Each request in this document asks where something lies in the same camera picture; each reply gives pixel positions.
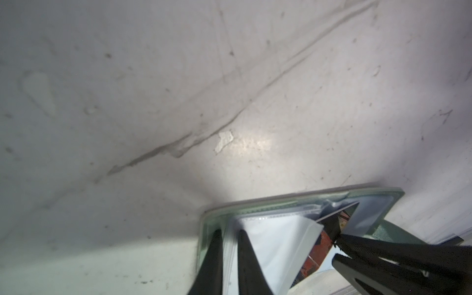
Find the thin dark credit card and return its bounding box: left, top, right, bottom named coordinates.
left=291, top=202, right=359, bottom=288

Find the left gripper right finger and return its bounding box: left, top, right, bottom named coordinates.
left=237, top=230, right=273, bottom=295

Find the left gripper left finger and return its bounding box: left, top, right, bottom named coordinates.
left=188, top=229, right=223, bottom=295

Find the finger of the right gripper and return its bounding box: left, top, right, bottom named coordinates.
left=335, top=234, right=472, bottom=275
left=333, top=254, right=472, bottom=295

